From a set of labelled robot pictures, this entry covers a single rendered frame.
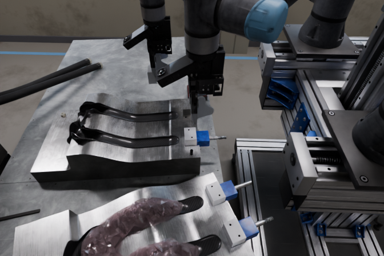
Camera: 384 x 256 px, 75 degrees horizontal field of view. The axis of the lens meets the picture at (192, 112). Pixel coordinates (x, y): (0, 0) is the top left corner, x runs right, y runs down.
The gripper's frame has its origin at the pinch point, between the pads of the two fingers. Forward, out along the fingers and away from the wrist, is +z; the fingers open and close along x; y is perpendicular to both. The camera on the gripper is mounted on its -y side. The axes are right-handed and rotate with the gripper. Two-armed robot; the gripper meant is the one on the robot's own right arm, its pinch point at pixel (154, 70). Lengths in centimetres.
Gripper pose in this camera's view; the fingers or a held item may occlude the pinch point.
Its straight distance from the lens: 96.4
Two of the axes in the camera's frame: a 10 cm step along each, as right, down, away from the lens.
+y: 10.0, -0.5, 0.4
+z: 0.0, 7.1, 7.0
